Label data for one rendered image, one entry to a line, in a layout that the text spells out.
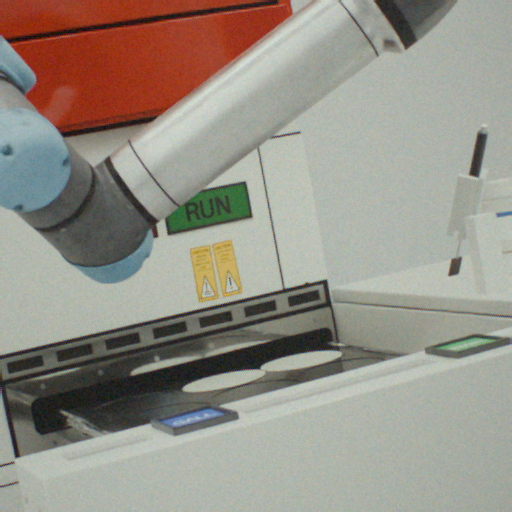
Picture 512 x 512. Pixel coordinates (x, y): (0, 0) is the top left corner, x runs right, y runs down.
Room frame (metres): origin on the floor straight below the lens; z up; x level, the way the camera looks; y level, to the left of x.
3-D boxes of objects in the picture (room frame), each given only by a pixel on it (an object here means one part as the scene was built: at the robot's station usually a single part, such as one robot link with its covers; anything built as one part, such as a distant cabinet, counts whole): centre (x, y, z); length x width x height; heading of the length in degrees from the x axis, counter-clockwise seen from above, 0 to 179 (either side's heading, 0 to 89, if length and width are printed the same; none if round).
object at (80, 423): (1.38, 0.18, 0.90); 0.37 x 0.01 x 0.01; 22
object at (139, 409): (1.45, 0.02, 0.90); 0.34 x 0.34 x 0.01; 22
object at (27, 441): (1.63, 0.11, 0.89); 0.44 x 0.02 x 0.10; 112
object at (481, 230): (1.44, -0.25, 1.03); 0.06 x 0.04 x 0.13; 22
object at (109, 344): (1.64, 0.11, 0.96); 0.44 x 0.01 x 0.02; 112
